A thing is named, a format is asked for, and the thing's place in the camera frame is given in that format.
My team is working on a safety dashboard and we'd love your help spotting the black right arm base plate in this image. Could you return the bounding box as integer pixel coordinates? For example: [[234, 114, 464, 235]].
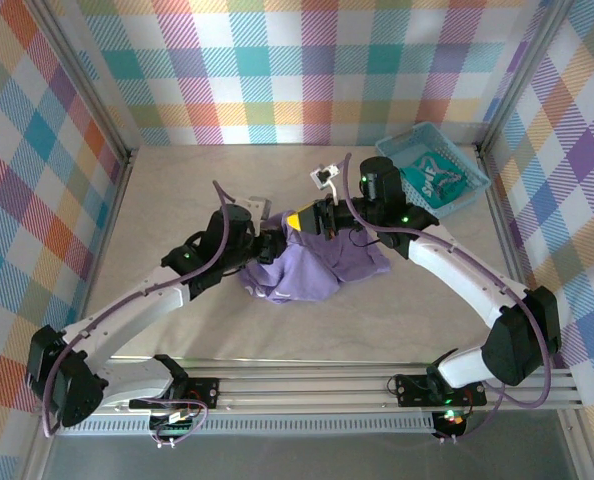
[[394, 373, 488, 409]]

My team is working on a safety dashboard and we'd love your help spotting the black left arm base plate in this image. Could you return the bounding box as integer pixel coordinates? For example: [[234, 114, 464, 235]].
[[128, 377, 222, 412]]

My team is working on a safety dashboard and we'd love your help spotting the aluminium table side rail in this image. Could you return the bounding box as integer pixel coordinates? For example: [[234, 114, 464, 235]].
[[64, 147, 139, 375], [476, 144, 553, 367]]

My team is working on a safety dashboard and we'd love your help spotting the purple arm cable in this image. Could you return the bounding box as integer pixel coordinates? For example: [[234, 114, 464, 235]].
[[334, 152, 553, 444], [39, 179, 238, 449]]

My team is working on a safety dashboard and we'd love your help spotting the light blue plastic basket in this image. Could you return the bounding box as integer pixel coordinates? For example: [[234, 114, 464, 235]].
[[375, 122, 493, 219]]

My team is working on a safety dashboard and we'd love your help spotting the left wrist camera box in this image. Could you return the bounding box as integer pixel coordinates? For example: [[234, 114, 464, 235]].
[[244, 196, 273, 231]]

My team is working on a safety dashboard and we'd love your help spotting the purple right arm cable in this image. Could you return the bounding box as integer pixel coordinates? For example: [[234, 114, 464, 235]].
[[334, 152, 553, 444]]

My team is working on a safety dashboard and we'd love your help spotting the teal t-shirt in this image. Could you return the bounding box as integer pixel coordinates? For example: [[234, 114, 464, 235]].
[[399, 152, 467, 209]]

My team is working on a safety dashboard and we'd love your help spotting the long aluminium base rail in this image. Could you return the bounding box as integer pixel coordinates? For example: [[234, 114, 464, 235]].
[[31, 367, 586, 414]]

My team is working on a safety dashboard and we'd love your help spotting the small black controller board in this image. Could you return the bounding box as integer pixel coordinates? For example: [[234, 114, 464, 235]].
[[434, 407, 471, 442], [148, 409, 203, 450]]

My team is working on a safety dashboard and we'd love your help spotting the grey slotted cable duct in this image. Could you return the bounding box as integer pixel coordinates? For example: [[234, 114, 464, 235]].
[[56, 417, 438, 437]]

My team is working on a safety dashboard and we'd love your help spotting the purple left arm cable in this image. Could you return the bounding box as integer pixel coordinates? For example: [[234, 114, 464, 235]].
[[39, 179, 238, 449]]

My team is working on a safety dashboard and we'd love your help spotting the purple t-shirt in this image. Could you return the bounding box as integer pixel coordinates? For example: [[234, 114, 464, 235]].
[[236, 209, 393, 305]]

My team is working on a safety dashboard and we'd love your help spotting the aluminium frame post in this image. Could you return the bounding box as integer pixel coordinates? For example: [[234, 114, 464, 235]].
[[31, 0, 138, 156], [474, 0, 576, 151]]

